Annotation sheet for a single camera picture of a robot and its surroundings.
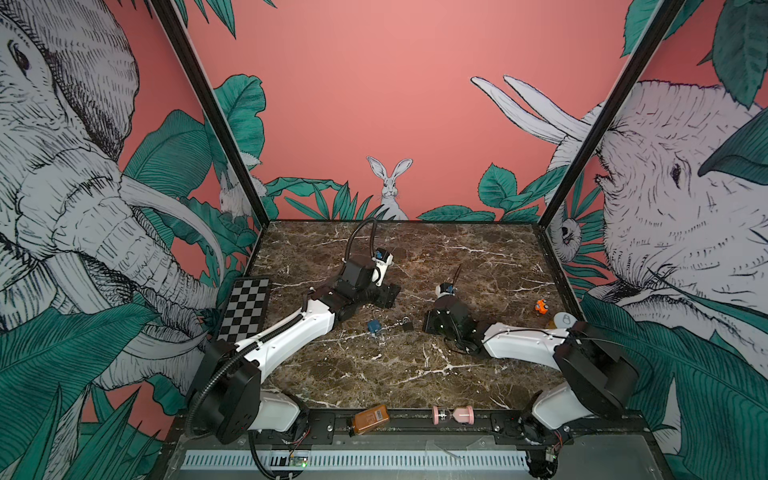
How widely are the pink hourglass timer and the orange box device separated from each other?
12 centimetres

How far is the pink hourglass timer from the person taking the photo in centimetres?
75

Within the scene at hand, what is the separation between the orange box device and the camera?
2.39 feet
